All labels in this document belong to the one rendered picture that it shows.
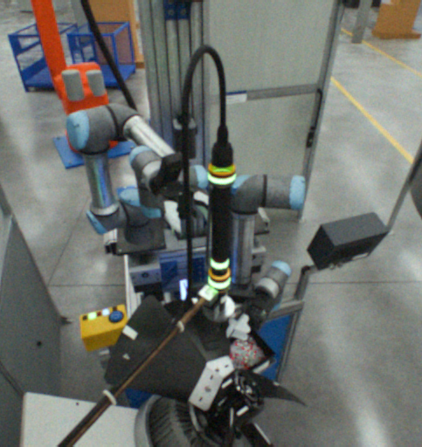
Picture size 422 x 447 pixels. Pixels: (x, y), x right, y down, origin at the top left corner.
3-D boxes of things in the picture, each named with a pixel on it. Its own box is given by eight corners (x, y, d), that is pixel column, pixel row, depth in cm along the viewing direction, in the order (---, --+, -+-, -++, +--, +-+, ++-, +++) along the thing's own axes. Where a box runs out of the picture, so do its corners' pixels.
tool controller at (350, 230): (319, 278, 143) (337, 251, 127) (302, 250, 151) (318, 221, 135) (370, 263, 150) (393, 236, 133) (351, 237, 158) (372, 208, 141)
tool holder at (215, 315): (217, 334, 73) (217, 306, 67) (191, 318, 76) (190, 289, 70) (239, 306, 79) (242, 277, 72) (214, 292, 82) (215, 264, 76)
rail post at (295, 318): (274, 392, 208) (294, 313, 158) (271, 386, 211) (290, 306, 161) (280, 389, 209) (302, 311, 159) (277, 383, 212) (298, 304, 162)
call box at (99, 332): (87, 354, 122) (80, 338, 115) (86, 332, 129) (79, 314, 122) (132, 341, 126) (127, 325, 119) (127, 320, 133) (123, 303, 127)
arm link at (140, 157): (155, 168, 100) (152, 140, 94) (170, 185, 92) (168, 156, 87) (128, 175, 97) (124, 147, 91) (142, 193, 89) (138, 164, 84)
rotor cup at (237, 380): (238, 445, 89) (277, 419, 86) (204, 443, 80) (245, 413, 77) (219, 393, 100) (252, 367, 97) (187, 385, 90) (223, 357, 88)
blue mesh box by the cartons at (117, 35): (77, 90, 651) (64, 32, 588) (96, 72, 748) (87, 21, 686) (122, 91, 648) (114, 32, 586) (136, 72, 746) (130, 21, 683)
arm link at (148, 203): (182, 209, 102) (180, 177, 95) (148, 223, 97) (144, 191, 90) (168, 197, 107) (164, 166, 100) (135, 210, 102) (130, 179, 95)
